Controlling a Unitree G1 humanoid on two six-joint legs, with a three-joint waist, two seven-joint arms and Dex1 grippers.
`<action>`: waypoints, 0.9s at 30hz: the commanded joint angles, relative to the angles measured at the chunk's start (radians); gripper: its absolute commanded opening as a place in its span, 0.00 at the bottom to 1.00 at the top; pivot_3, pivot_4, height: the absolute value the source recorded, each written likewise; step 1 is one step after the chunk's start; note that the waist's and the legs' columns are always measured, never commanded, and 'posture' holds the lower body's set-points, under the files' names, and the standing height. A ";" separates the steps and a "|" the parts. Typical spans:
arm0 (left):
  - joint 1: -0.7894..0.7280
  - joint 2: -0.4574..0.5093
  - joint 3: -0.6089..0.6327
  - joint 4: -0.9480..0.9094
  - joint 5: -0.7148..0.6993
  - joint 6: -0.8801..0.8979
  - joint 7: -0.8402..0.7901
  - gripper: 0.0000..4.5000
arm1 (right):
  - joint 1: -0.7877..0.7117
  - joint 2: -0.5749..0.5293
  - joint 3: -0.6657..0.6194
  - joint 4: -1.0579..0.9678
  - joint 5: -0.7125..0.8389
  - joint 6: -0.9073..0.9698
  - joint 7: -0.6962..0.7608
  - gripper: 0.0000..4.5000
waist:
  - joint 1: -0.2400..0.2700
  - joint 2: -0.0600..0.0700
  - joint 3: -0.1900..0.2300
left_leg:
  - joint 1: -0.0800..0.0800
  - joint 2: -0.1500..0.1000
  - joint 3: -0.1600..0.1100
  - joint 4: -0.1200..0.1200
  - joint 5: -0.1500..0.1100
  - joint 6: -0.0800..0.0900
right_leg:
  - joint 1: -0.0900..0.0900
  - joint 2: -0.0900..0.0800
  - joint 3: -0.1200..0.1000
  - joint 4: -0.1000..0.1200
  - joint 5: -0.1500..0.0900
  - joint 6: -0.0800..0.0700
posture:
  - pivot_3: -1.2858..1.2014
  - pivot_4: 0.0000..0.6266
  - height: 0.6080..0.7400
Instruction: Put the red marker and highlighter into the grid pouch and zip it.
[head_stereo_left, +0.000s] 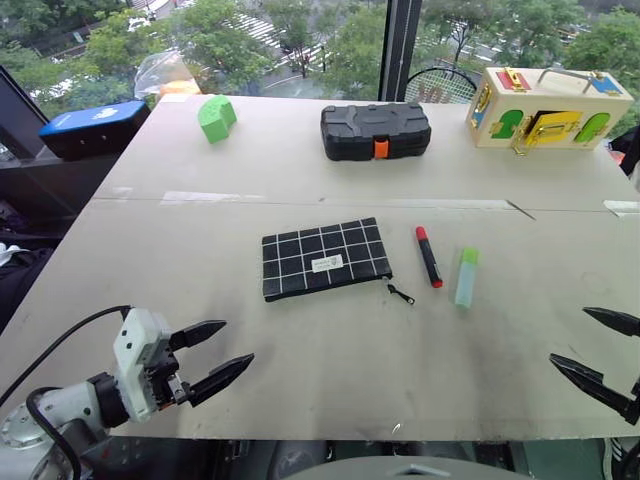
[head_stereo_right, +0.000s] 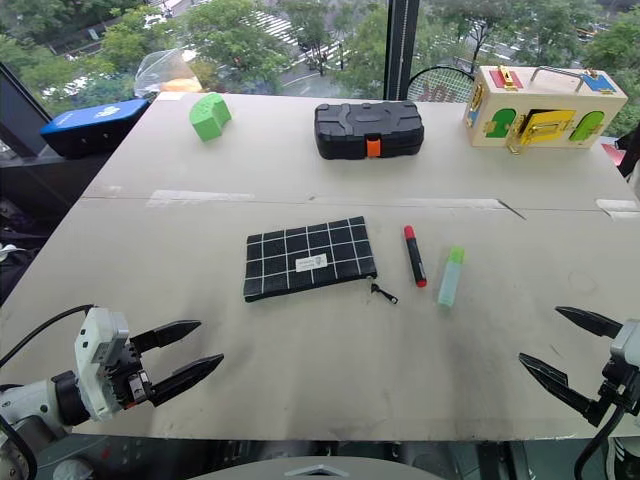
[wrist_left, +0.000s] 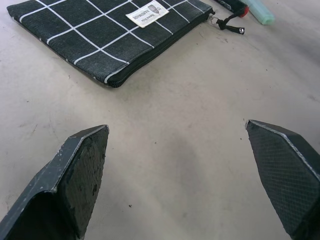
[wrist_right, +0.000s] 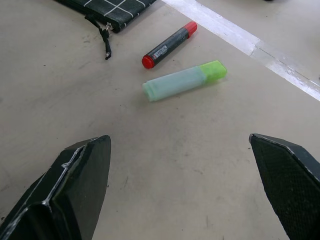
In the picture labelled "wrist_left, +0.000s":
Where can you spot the mint green eraser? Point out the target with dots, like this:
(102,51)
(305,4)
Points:
(260,11)

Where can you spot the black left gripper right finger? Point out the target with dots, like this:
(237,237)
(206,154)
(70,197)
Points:
(282,172)

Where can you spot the black marker with red cap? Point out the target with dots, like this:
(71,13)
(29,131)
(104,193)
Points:
(233,5)

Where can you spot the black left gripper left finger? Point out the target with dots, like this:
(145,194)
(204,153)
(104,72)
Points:
(75,180)

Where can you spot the black grid-pattern zipper pouch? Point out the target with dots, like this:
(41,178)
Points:
(95,37)

